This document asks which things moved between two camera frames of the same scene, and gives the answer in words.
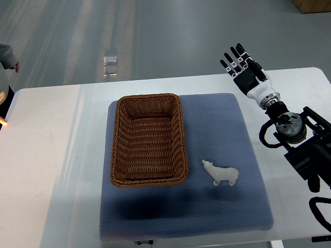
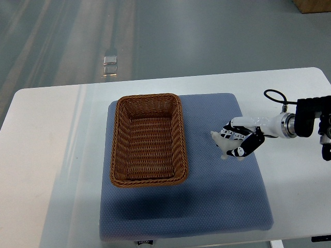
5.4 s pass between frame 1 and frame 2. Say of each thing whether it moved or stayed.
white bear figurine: moved
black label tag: stayed
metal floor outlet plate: stayed
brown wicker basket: stayed
